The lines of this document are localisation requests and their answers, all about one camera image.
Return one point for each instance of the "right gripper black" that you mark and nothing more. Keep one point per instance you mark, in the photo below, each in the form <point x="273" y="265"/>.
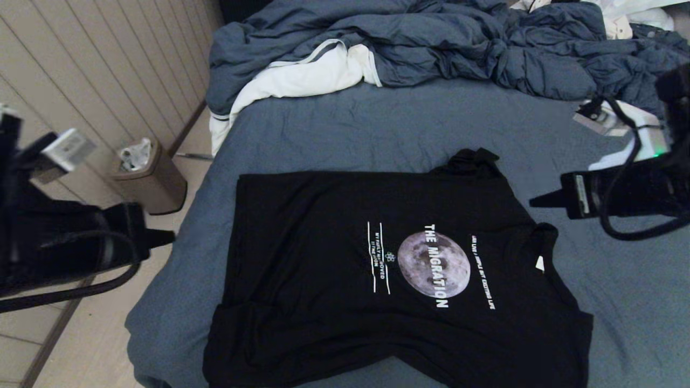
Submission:
<point x="630" y="194"/>

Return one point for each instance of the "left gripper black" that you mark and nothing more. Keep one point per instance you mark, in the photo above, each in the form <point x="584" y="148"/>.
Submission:
<point x="64" y="242"/>

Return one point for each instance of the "black moon print T-shirt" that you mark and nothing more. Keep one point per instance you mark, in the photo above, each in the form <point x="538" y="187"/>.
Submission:
<point x="323" y="280"/>

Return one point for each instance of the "brown trash bin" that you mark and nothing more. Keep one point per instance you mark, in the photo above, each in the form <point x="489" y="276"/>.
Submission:
<point x="159" y="186"/>

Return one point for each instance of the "clear plastic bin liner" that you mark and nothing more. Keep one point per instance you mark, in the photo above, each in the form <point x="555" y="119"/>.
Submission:
<point x="135" y="155"/>

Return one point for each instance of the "blue bed sheet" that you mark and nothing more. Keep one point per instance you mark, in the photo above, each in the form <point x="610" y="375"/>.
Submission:
<point x="377" y="124"/>

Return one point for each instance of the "crumpled blue duvet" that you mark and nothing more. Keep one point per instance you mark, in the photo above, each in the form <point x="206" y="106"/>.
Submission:
<point x="431" y="43"/>

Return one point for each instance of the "white blanket grey stripe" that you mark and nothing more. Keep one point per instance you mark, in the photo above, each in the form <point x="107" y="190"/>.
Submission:
<point x="302" y="78"/>

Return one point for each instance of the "black headboard panel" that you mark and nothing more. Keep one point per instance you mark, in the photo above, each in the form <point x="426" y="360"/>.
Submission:
<point x="237" y="9"/>

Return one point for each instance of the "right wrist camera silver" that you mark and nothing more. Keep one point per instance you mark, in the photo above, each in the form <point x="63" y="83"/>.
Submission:
<point x="598" y="117"/>

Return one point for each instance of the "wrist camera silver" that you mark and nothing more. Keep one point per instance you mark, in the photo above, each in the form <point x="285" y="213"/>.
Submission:
<point x="598" y="117"/>
<point x="67" y="150"/>

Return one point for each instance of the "right motor cylinder white bracket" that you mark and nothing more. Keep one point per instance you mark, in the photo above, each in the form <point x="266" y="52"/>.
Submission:
<point x="647" y="134"/>

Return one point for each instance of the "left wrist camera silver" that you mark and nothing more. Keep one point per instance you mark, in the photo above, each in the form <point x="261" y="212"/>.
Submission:
<point x="67" y="150"/>

